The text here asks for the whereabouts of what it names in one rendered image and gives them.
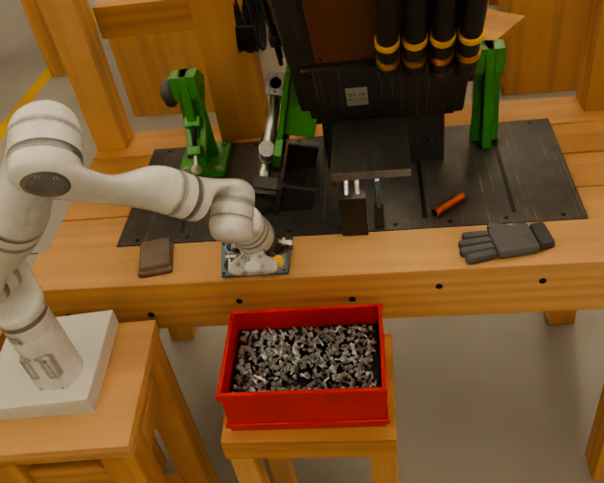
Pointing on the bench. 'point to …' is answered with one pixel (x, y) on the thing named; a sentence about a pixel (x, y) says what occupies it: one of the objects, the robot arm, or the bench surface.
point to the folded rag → (155, 258)
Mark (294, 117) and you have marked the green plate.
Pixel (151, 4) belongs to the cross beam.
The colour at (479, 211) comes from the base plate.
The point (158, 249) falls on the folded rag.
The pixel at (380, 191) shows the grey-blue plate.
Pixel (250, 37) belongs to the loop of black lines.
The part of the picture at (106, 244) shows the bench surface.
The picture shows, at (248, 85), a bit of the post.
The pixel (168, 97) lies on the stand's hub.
